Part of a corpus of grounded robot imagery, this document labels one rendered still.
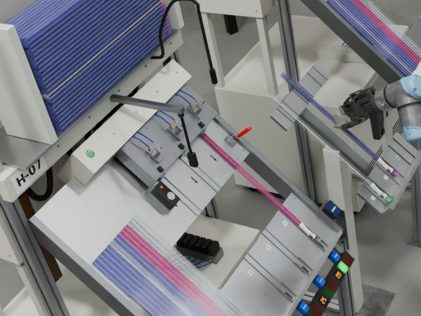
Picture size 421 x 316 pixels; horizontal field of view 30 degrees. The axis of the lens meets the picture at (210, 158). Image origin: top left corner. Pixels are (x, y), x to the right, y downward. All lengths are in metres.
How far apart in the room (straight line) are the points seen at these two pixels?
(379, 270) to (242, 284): 1.22
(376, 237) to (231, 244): 1.01
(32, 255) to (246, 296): 0.60
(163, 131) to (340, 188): 0.77
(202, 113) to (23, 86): 0.65
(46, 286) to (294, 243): 0.75
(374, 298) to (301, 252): 0.91
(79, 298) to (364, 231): 1.43
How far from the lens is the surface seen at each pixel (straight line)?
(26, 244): 2.06
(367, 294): 3.24
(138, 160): 2.15
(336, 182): 2.72
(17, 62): 1.83
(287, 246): 2.34
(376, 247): 3.44
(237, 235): 2.67
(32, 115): 1.92
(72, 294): 2.66
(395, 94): 2.38
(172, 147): 2.22
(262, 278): 2.26
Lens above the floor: 2.40
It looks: 36 degrees down
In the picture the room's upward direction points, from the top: 14 degrees counter-clockwise
